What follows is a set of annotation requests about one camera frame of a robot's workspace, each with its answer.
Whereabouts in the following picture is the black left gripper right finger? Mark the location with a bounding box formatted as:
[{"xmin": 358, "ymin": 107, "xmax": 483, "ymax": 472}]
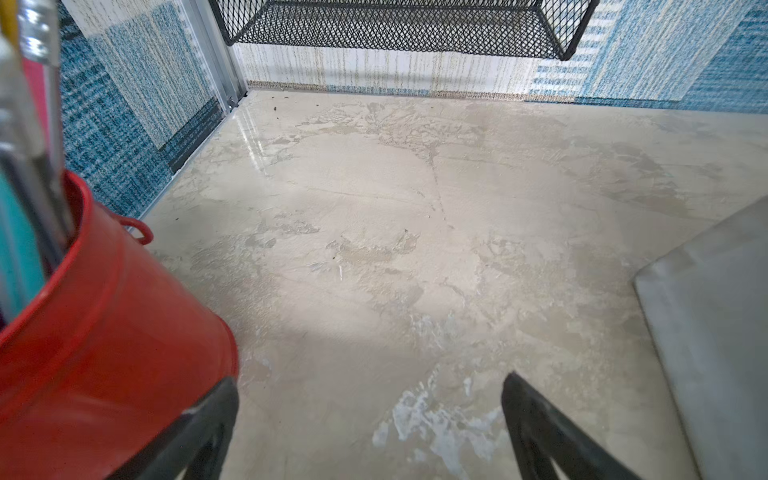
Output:
[{"xmin": 501, "ymin": 372, "xmax": 639, "ymax": 480}]

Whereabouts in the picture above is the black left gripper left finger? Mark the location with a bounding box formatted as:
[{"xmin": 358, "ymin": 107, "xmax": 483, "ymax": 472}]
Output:
[{"xmin": 110, "ymin": 377, "xmax": 239, "ymax": 479}]

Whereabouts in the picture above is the white canvas tote bag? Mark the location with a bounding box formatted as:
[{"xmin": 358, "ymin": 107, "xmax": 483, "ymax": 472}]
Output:
[{"xmin": 633, "ymin": 198, "xmax": 767, "ymax": 479}]

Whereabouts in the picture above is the red metal pencil bucket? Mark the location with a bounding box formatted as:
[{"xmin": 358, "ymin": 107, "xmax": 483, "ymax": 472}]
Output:
[{"xmin": 1, "ymin": 173, "xmax": 239, "ymax": 479}]

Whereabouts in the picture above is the bundle of coloured pencils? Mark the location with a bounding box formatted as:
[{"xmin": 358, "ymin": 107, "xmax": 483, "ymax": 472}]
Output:
[{"xmin": 1, "ymin": 1, "xmax": 75, "ymax": 325}]

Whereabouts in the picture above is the black wire mesh shelf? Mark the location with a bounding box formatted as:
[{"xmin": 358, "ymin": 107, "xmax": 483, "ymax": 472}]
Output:
[{"xmin": 210, "ymin": 0, "xmax": 598, "ymax": 61}]

